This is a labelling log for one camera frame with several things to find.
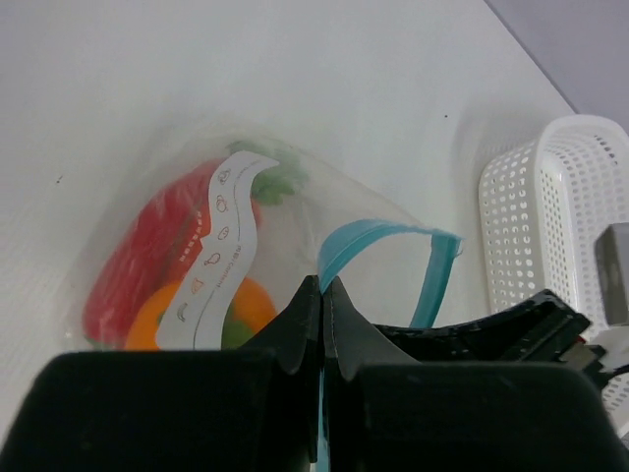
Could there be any red fake chili pepper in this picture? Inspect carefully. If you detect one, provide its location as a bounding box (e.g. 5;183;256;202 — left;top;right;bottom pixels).
82;141;306;350

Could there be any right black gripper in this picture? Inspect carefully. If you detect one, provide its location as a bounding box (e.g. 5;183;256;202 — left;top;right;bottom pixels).
371;289;604;374

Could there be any orange fake persimmon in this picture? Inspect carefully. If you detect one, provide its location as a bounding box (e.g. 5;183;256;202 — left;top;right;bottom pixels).
124;277;278;351

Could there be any clear zip top bag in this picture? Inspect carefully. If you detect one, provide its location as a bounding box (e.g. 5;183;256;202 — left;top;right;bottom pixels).
66;133;461;352

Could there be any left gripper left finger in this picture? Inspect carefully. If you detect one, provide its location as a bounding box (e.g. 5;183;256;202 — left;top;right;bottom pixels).
1;275;321;471

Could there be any white perforated plastic basket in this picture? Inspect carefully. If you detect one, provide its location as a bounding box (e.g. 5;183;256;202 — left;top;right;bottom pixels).
478;115;628;437

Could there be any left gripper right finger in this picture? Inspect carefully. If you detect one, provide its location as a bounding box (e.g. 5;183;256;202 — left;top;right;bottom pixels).
322;280;628;471

